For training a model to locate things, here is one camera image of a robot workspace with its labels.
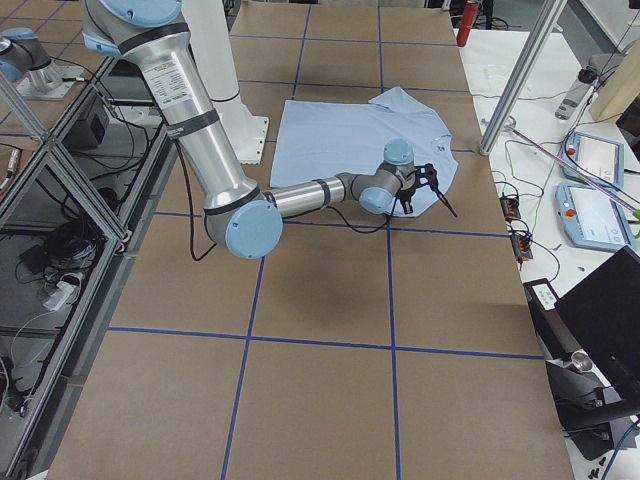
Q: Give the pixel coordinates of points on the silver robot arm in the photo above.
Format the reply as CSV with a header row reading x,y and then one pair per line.
x,y
155,36

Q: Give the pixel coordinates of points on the aluminium frame rack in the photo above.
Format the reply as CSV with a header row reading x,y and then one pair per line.
x,y
90,167

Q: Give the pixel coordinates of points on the black laptop monitor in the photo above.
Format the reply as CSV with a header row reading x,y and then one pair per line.
x,y
602,314

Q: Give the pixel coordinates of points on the light blue t-shirt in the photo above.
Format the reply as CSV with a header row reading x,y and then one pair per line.
x,y
318,140

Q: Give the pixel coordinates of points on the far teach pendant tablet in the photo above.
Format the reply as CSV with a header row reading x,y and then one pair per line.
x,y
604,158

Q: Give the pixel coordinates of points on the aluminium frame post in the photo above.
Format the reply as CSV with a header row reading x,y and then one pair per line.
x,y
534,44

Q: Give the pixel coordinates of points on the teach pendant tablet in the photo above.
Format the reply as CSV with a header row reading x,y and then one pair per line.
x,y
591,220
604,158

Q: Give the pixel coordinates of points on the red cylinder bottle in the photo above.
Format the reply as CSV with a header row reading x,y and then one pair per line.
x,y
467,22

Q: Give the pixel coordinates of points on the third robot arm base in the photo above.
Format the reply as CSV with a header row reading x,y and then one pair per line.
x,y
28,66

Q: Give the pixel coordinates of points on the near teach pendant tablet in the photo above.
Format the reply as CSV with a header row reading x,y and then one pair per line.
x,y
591,220

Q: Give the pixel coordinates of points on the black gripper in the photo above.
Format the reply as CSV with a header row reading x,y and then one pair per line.
x,y
406,190

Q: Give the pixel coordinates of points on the grabber reacher stick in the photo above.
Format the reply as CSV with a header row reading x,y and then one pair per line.
x,y
589,178

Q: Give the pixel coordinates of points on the orange black relay board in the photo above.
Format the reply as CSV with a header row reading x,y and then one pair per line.
x,y
510,208

